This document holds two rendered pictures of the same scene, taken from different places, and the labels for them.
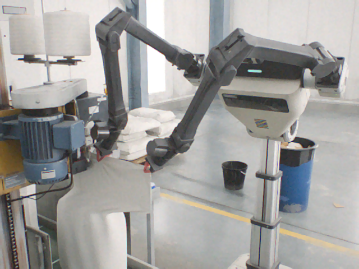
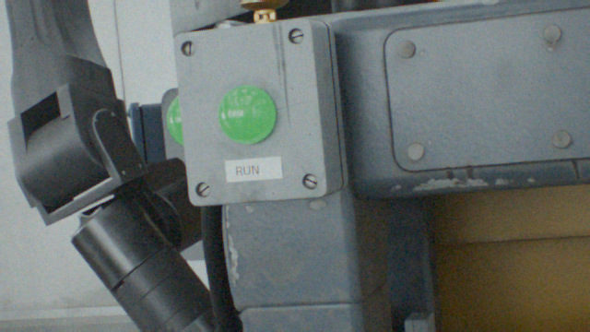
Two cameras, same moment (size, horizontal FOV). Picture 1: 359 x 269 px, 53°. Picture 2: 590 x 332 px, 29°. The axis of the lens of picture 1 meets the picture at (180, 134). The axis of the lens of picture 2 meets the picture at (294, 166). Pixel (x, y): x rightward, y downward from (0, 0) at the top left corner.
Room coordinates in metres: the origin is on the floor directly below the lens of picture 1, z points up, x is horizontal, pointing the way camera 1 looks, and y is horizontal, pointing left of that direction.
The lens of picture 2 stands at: (2.35, 0.15, 1.29)
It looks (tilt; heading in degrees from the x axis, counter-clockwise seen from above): 3 degrees down; 161
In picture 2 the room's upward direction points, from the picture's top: 6 degrees counter-clockwise
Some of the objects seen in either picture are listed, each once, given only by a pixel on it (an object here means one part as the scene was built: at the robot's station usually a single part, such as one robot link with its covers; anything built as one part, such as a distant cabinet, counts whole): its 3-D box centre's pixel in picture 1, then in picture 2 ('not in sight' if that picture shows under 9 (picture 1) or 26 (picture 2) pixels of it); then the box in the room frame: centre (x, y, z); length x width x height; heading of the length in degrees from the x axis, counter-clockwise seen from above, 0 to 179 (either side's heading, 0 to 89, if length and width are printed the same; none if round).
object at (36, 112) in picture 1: (40, 109); not in sight; (1.26, 0.50, 1.35); 0.12 x 0.12 x 0.04
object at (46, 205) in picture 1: (73, 204); not in sight; (2.21, 0.71, 0.54); 1.05 x 0.02 x 0.41; 54
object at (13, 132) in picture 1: (19, 128); not in sight; (1.28, 0.59, 1.27); 0.12 x 0.09 x 0.09; 144
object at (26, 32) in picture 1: (27, 35); not in sight; (1.54, 0.63, 1.61); 0.15 x 0.14 x 0.17; 54
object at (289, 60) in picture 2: not in sight; (262, 112); (1.78, 0.33, 1.29); 0.08 x 0.05 x 0.09; 54
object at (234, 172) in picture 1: (234, 175); not in sight; (3.82, -0.61, 0.13); 0.30 x 0.30 x 0.26
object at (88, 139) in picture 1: (87, 144); not in sight; (1.54, 0.41, 1.14); 0.05 x 0.04 x 0.16; 144
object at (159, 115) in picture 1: (150, 115); not in sight; (5.16, 0.43, 0.56); 0.67 x 0.43 x 0.15; 54
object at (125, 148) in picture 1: (133, 143); not in sight; (4.52, 0.60, 0.32); 0.66 x 0.43 x 0.15; 146
